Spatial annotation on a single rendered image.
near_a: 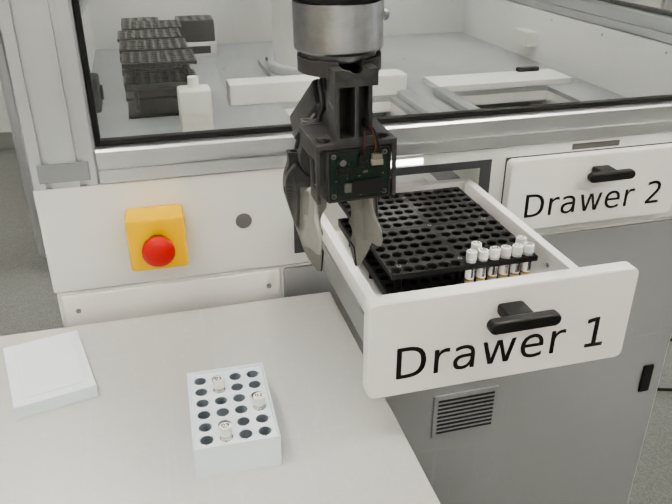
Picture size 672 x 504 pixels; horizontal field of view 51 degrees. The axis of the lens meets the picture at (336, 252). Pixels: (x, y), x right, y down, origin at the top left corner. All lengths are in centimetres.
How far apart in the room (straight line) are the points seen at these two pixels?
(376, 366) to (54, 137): 47
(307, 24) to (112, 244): 48
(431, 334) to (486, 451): 68
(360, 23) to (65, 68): 42
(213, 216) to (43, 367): 28
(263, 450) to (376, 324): 17
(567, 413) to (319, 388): 67
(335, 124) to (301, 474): 35
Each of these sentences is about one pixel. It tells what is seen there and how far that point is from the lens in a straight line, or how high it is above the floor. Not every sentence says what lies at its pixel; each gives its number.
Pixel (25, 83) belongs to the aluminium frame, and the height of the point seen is 107.
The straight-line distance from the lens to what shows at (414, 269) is 77.
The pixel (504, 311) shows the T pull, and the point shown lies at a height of 91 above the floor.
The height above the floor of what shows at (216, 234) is 86.
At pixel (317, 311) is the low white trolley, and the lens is 96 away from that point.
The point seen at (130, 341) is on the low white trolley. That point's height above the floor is 76.
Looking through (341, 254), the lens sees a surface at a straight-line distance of 81.
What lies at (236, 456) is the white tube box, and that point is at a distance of 71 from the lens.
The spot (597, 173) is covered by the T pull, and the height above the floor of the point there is 91.
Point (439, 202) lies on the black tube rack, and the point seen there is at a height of 90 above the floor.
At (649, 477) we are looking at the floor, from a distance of 195.
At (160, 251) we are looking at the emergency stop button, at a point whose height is 88.
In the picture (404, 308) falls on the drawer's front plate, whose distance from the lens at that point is 66.
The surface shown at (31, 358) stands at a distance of 91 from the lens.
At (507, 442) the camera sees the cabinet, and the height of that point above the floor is 38.
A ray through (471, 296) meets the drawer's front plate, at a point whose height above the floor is 92.
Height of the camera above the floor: 127
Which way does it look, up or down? 27 degrees down
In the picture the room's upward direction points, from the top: straight up
